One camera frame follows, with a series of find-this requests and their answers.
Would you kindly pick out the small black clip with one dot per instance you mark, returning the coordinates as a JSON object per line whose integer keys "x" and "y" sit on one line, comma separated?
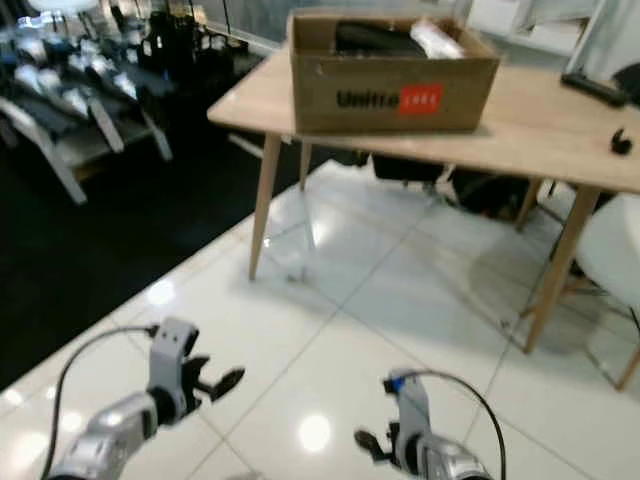
{"x": 622, "y": 142}

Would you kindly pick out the black chair back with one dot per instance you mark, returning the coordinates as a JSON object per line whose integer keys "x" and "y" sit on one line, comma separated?
{"x": 633, "y": 82}

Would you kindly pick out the white chair with wooden legs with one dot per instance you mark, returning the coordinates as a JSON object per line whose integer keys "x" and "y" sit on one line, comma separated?
{"x": 615, "y": 255}

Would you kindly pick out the cardboard box with red print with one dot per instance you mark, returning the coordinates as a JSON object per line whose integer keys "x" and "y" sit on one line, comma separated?
{"x": 320, "y": 90}

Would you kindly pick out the white plastic bag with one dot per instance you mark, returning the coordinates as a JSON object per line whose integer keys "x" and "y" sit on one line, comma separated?
{"x": 438, "y": 40}

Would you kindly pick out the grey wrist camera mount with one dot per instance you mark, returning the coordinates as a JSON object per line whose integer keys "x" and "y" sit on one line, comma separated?
{"x": 175, "y": 345}
{"x": 410, "y": 405}

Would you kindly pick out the white monitor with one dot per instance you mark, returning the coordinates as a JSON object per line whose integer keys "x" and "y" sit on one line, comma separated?
{"x": 610, "y": 30}

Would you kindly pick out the black bags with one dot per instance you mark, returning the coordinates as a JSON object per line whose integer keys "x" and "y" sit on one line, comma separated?
{"x": 480, "y": 190}

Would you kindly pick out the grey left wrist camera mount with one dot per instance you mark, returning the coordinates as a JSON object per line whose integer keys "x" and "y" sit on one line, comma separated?
{"x": 175, "y": 345}

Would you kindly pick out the white cabinet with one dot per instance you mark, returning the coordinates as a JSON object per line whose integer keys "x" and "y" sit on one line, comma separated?
{"x": 510, "y": 20}

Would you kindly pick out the light wooden table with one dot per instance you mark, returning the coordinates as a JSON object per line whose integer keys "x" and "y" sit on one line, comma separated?
{"x": 540, "y": 130}

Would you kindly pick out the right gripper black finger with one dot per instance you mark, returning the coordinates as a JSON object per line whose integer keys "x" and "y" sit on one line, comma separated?
{"x": 382, "y": 459}
{"x": 368, "y": 440}

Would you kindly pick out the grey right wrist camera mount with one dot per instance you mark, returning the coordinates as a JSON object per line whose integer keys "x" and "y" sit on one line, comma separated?
{"x": 410, "y": 405}

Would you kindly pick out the black bundle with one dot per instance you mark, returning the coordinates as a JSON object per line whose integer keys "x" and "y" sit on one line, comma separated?
{"x": 375, "y": 40}

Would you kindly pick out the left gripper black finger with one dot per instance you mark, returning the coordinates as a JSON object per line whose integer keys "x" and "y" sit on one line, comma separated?
{"x": 212, "y": 397}
{"x": 230, "y": 380}

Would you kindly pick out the metal rack with black robots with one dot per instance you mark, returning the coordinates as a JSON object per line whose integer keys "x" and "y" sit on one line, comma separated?
{"x": 60, "y": 90}

